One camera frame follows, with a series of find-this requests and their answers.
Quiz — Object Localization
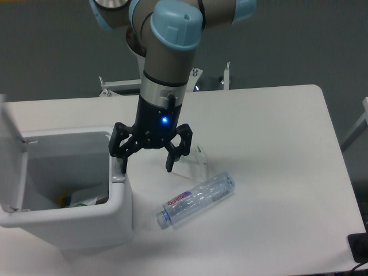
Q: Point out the grey trash can push button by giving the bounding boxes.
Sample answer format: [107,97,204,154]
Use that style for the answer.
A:
[111,157,125,183]

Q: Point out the crumpled white plastic wrapper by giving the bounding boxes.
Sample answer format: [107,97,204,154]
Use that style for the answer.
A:
[172,144,208,182]

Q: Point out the white frame at right edge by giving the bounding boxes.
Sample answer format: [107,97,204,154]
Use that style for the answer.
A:
[340,97,367,152]

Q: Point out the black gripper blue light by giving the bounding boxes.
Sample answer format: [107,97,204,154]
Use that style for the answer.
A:
[108,94,193,174]

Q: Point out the white plastic trash can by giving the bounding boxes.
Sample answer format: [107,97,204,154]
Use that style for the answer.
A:
[1,126,133,250]

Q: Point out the black device at table corner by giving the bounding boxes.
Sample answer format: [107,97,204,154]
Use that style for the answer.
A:
[347,233,367,263]

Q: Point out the trash inside the can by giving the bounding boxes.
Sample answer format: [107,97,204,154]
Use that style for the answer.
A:
[55,182,109,208]

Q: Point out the white metal base frame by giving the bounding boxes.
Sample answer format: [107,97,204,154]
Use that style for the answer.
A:
[98,61,232,97]

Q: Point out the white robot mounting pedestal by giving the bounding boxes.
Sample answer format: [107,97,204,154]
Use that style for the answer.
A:
[136,55,145,79]

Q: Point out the clear crushed plastic bottle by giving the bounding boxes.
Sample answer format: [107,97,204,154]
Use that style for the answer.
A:
[156,172,235,229]

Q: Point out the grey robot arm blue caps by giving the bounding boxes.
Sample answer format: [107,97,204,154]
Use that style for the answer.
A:
[90,1,257,173]

